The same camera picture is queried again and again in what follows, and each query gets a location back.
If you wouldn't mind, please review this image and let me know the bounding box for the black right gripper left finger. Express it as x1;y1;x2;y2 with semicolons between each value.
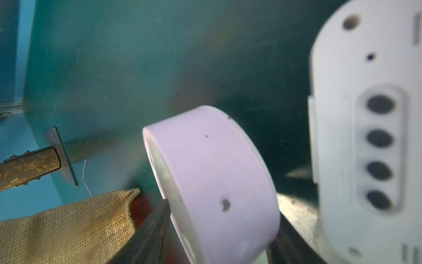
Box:
108;199;170;264

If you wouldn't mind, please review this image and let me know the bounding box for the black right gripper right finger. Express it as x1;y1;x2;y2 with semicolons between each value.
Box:
266;212;326;264

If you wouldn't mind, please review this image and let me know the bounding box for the red burlap canvas bag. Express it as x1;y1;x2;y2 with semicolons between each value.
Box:
1;188;152;264

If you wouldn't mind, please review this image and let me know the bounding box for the pink round alarm clock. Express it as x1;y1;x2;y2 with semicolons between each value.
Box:
142;106;280;264

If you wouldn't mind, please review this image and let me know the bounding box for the white rectangular alarm clock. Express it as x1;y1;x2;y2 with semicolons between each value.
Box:
308;1;422;264

